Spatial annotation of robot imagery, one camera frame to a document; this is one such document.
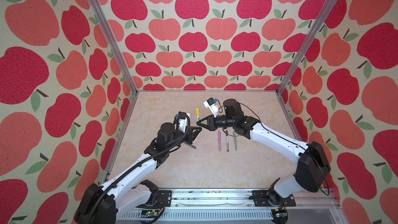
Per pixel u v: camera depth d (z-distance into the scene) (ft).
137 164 1.68
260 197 2.41
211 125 2.21
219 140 3.08
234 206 2.40
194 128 2.40
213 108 2.30
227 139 3.13
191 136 2.28
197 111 2.40
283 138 1.62
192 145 3.03
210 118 2.25
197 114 2.40
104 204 1.29
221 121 2.18
